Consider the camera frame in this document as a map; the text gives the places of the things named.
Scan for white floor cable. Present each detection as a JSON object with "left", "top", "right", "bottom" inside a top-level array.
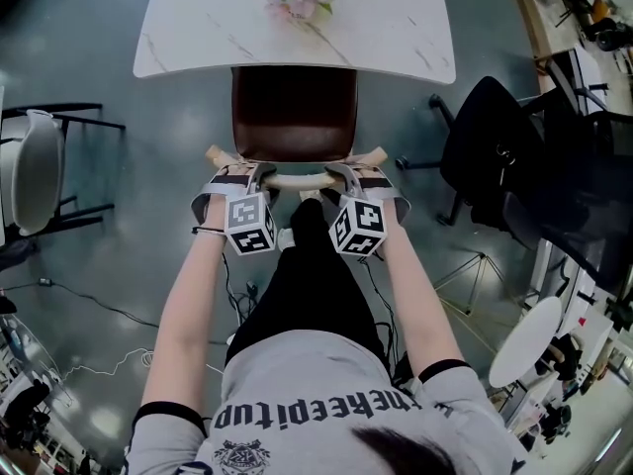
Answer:
[{"left": 57, "top": 345, "right": 155, "bottom": 381}]

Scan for brown seat wooden chair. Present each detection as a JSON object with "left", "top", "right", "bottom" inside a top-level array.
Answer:
[{"left": 205, "top": 65, "right": 390, "bottom": 203}]

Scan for person's left forearm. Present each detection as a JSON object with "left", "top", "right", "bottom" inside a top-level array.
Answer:
[{"left": 139, "top": 196, "right": 233, "bottom": 416}]

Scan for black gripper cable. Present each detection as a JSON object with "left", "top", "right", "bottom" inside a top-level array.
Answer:
[
  {"left": 359, "top": 257, "right": 403, "bottom": 373},
  {"left": 221, "top": 252, "right": 261, "bottom": 329}
]

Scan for person's right forearm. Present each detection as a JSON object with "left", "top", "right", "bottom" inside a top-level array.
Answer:
[{"left": 376, "top": 200, "right": 472, "bottom": 381}]

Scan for grey printed t-shirt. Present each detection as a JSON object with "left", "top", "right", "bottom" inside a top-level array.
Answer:
[{"left": 124, "top": 329, "right": 526, "bottom": 475}]

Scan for black office chair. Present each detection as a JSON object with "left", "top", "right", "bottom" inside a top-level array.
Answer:
[{"left": 395, "top": 74, "right": 633, "bottom": 299}]

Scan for round white side table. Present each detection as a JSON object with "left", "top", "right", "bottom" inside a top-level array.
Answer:
[{"left": 433, "top": 248, "right": 565, "bottom": 390}]

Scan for white marble table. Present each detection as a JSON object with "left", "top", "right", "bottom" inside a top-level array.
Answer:
[{"left": 132, "top": 0, "right": 457, "bottom": 86}]

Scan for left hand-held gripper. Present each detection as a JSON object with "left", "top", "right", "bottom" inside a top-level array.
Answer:
[{"left": 189, "top": 161, "right": 281, "bottom": 257}]

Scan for black trousers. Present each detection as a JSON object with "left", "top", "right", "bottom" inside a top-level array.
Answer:
[{"left": 225, "top": 198, "right": 393, "bottom": 371}]

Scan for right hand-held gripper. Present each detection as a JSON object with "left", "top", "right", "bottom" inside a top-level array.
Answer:
[{"left": 320, "top": 162, "right": 412, "bottom": 258}]

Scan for black floor cable with adapter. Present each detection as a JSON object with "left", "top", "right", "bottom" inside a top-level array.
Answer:
[{"left": 0, "top": 277, "right": 160, "bottom": 330}]

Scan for white chair with black legs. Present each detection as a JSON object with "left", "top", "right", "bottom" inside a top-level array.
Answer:
[{"left": 0, "top": 102, "right": 128, "bottom": 239}]

